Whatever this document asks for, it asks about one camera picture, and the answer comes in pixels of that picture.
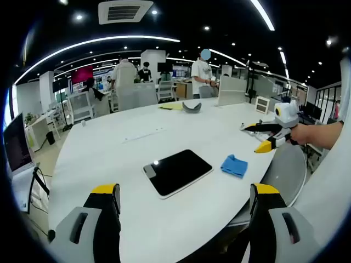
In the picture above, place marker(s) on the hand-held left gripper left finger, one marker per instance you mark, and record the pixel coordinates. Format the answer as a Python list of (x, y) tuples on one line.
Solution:
[(82, 233)]

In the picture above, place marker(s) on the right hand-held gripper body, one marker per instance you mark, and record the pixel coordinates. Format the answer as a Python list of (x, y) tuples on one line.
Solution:
[(288, 115)]

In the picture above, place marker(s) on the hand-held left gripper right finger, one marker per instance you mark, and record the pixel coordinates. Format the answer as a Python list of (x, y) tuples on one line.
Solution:
[(274, 233)]

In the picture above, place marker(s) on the blue cleaning cloth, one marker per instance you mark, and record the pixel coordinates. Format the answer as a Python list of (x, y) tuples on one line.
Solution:
[(234, 165)]

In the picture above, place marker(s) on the person's right hand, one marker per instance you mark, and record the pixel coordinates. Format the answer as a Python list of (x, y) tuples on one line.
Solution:
[(301, 134)]

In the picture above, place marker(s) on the white controller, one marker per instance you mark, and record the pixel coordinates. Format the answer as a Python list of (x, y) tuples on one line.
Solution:
[(253, 134)]

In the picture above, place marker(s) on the small white louvred box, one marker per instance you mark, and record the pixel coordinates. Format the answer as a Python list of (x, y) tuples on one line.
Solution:
[(261, 105)]

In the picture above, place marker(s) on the grey round-back chair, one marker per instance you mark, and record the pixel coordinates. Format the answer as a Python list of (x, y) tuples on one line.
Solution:
[(288, 170)]

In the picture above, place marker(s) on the black tripod stand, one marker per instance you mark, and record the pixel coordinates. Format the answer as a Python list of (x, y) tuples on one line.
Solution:
[(253, 82)]

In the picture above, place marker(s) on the grey desk partition screen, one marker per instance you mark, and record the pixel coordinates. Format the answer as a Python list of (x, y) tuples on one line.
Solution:
[(231, 90)]

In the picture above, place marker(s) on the grey headset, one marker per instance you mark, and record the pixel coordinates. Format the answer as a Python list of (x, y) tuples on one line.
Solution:
[(192, 108)]

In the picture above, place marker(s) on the yellow paper sheet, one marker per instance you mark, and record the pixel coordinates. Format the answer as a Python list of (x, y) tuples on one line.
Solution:
[(170, 107)]

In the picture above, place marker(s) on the black trash bin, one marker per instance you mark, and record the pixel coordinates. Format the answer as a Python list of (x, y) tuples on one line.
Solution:
[(50, 138)]

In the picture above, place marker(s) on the straight ceiling light strip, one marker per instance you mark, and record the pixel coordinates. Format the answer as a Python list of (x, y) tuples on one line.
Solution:
[(263, 15)]

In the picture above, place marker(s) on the white cabinet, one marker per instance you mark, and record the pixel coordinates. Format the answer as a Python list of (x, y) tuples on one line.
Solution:
[(41, 134)]

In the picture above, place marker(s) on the computer monitor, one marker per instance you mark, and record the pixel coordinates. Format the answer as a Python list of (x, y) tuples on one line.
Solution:
[(16, 145)]

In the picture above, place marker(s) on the green potted plant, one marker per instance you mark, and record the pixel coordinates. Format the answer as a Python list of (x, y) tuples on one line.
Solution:
[(29, 117)]

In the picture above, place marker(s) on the white mesh office chair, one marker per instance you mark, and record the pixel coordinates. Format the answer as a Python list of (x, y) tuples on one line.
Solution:
[(81, 105)]

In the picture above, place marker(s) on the translucent grey chair back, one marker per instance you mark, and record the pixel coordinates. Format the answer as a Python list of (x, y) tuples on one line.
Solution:
[(137, 96)]

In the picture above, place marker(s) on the ceiling air conditioner unit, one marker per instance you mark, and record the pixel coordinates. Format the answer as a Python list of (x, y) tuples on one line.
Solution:
[(123, 12)]

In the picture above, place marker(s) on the curved ceiling light strip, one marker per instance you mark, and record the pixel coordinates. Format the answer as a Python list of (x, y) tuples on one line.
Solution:
[(90, 42)]

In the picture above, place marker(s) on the red wall screen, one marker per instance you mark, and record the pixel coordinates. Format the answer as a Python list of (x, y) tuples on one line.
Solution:
[(82, 74)]

